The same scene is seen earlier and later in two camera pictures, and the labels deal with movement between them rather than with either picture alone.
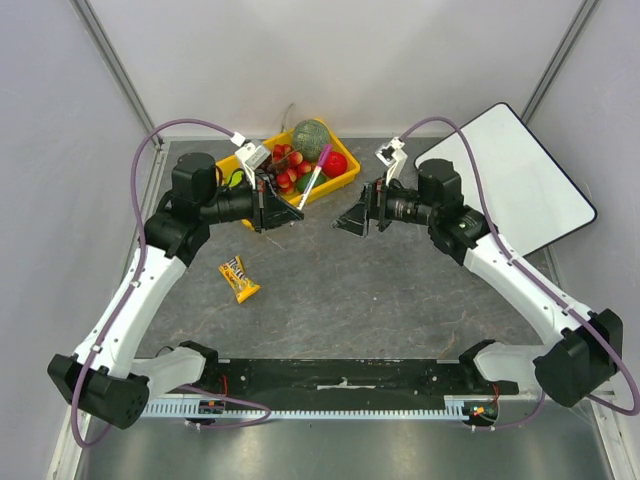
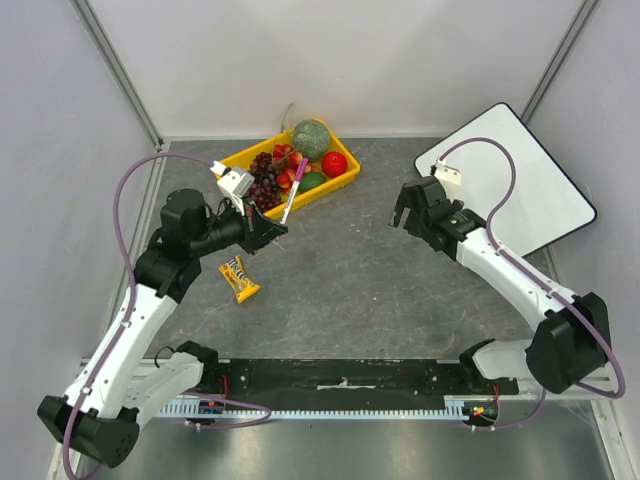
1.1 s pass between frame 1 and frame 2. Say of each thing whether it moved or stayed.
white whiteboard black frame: stayed
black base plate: stayed
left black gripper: moved
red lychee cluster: stayed
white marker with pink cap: moved
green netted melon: stayed
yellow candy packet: stayed
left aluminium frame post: stayed
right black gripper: moved
